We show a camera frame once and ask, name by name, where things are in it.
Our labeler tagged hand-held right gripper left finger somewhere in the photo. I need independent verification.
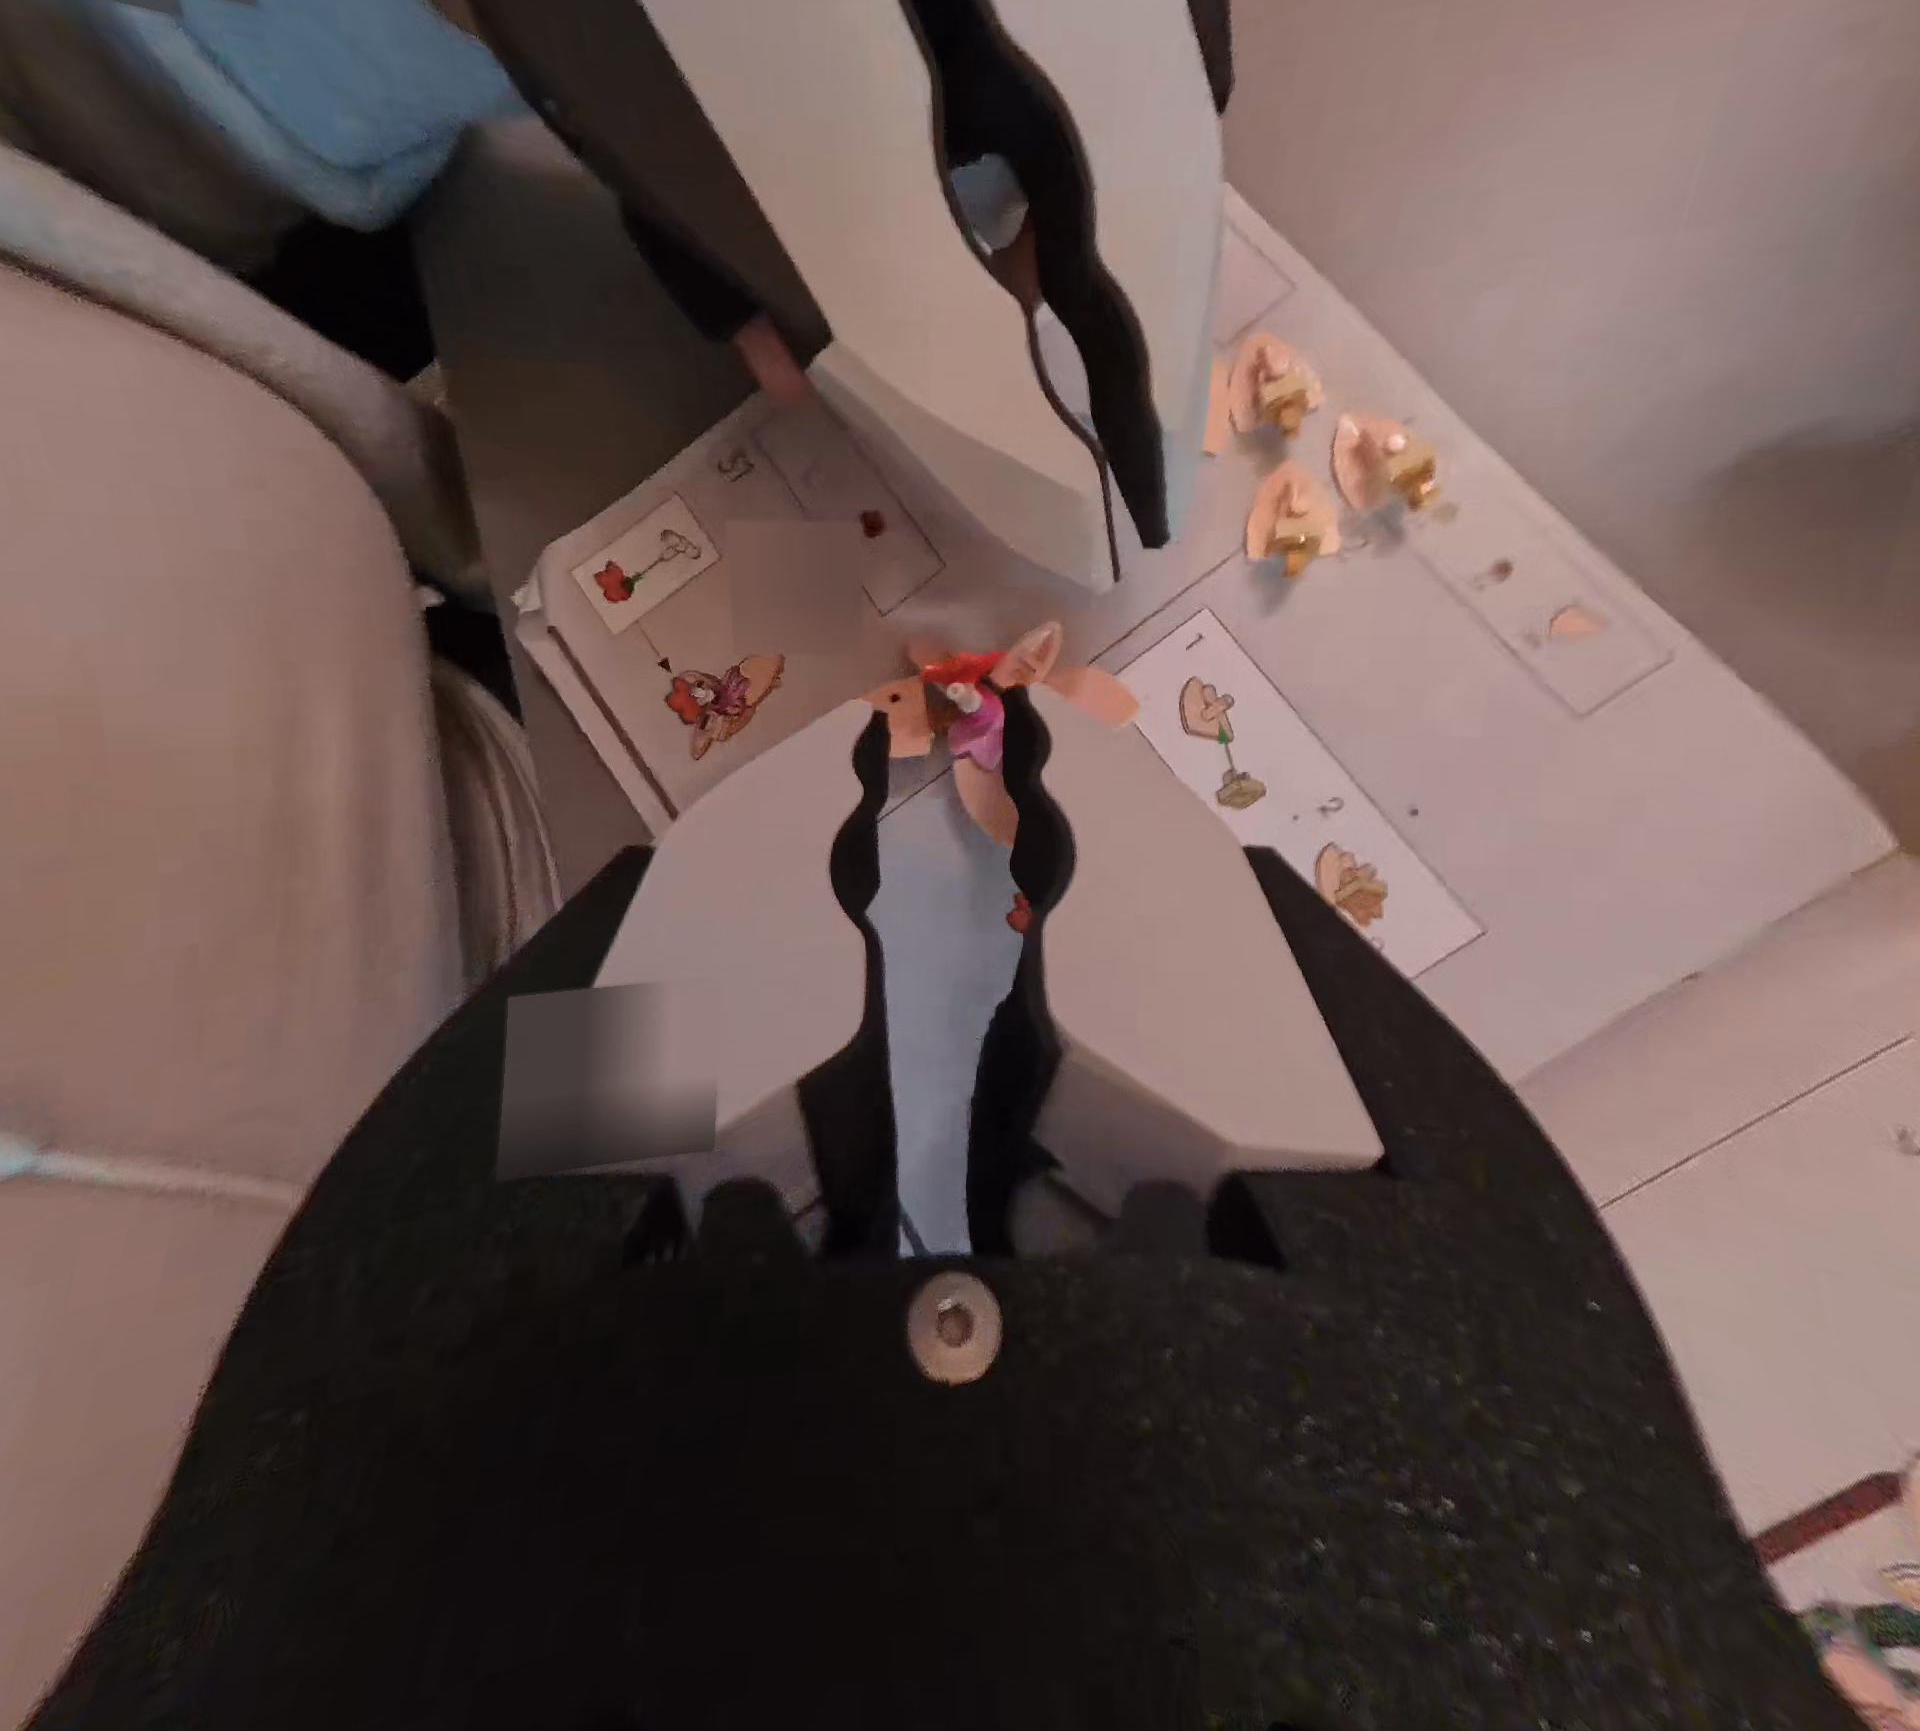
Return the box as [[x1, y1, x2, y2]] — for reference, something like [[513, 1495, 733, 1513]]
[[592, 695, 911, 1260]]

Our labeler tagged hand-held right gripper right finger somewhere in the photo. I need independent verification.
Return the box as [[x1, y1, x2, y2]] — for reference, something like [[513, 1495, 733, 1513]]
[[969, 682, 1384, 1260]]

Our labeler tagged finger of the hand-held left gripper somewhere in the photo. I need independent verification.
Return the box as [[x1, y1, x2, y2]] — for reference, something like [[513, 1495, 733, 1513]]
[[620, 0, 1128, 586], [897, 0, 1232, 550]]

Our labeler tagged peach toy brick flower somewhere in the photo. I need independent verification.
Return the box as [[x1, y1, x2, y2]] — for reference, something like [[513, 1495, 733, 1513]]
[[872, 619, 1142, 850]]

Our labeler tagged person's left hand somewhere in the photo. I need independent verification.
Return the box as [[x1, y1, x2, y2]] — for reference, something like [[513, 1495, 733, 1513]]
[[733, 321, 818, 403]]

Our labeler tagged light blue cloth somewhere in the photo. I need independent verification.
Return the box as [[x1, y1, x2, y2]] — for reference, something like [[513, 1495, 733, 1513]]
[[90, 0, 527, 233]]

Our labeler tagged white building instruction booklet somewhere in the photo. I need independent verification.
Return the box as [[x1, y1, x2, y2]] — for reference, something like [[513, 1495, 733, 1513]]
[[512, 188, 1897, 1089]]

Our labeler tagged beige fabric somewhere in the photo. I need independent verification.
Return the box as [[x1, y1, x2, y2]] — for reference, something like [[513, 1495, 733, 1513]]
[[0, 148, 565, 1731]]

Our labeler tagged colourful printed toy box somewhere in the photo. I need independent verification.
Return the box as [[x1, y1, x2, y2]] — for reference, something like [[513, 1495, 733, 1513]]
[[1756, 1451, 1920, 1731]]

